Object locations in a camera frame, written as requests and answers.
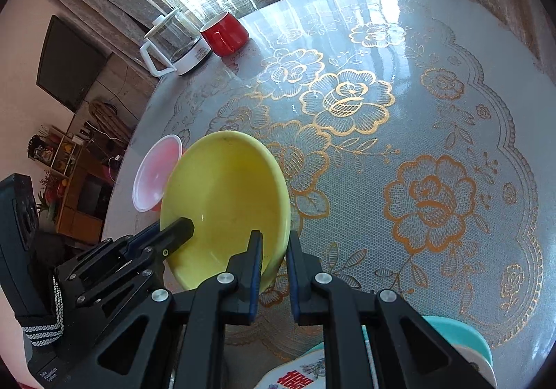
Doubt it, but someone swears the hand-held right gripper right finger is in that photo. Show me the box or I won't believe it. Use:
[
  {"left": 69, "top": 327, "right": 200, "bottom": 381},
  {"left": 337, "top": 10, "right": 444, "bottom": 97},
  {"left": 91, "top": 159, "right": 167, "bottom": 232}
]
[{"left": 285, "top": 233, "right": 498, "bottom": 389}]

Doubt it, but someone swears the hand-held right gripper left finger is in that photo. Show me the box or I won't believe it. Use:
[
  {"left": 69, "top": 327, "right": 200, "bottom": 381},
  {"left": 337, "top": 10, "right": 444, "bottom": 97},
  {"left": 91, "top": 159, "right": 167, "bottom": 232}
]
[{"left": 87, "top": 230, "right": 264, "bottom": 389}]

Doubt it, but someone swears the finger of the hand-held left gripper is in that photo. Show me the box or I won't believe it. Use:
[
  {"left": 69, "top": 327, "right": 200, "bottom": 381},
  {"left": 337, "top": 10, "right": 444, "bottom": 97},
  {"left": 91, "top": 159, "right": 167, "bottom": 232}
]
[
  {"left": 128, "top": 217, "right": 195, "bottom": 273},
  {"left": 124, "top": 221, "right": 162, "bottom": 255}
]

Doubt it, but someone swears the yellow plastic bowl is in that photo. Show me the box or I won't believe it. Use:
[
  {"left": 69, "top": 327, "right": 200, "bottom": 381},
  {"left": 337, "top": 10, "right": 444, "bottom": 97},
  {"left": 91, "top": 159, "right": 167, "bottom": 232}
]
[{"left": 160, "top": 131, "right": 291, "bottom": 291}]

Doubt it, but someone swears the pink plastic bowl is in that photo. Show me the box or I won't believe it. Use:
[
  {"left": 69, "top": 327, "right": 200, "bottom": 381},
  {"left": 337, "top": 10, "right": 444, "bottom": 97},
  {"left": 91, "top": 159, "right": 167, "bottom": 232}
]
[{"left": 132, "top": 135, "right": 182, "bottom": 212}]

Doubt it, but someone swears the white plate with red print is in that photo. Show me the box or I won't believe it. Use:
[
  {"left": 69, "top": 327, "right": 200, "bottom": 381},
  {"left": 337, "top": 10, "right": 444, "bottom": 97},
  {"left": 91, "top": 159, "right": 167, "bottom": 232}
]
[{"left": 254, "top": 346, "right": 332, "bottom": 389}]

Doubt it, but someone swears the teal plate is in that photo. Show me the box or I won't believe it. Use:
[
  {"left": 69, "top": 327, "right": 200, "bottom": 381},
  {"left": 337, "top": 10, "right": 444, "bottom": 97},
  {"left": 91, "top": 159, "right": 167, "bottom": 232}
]
[{"left": 362, "top": 315, "right": 493, "bottom": 378}]

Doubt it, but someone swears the white floral plate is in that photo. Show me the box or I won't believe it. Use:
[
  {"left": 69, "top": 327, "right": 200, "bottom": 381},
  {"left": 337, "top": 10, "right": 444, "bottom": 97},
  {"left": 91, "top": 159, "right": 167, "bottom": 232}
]
[{"left": 452, "top": 342, "right": 491, "bottom": 373}]

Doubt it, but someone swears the wooden shelf cabinet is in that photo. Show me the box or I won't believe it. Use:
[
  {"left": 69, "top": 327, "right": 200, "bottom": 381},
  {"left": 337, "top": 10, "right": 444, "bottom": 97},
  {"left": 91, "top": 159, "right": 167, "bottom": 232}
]
[{"left": 26, "top": 124, "right": 119, "bottom": 238}]

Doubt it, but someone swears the wooden slatted rack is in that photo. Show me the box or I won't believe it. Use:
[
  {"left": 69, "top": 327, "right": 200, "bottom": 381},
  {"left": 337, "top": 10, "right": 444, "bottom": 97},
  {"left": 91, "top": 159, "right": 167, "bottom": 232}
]
[{"left": 89, "top": 99, "right": 133, "bottom": 147}]

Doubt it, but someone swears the gold floral lace tablecloth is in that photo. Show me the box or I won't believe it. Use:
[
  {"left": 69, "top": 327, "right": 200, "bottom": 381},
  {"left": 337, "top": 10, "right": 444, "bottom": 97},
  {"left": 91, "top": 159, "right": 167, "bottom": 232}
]
[{"left": 102, "top": 0, "right": 556, "bottom": 389}]

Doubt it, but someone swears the black flat television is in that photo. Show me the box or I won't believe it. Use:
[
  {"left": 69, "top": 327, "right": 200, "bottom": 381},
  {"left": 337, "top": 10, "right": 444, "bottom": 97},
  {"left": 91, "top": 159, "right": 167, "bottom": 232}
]
[{"left": 36, "top": 15, "right": 113, "bottom": 113}]

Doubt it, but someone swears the red mug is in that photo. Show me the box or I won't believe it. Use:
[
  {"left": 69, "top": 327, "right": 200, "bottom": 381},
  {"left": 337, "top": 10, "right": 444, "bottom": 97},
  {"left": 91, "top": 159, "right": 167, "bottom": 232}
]
[{"left": 200, "top": 12, "right": 250, "bottom": 56}]

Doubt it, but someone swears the striped wrist strap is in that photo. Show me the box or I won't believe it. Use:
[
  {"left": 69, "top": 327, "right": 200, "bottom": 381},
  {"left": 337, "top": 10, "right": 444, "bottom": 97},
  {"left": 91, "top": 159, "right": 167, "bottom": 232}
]
[{"left": 16, "top": 272, "right": 66, "bottom": 348}]

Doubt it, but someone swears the glass kettle with white handle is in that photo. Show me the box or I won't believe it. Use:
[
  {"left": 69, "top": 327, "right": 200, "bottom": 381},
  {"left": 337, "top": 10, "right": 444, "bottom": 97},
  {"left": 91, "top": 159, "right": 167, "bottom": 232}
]
[{"left": 140, "top": 9, "right": 213, "bottom": 77}]

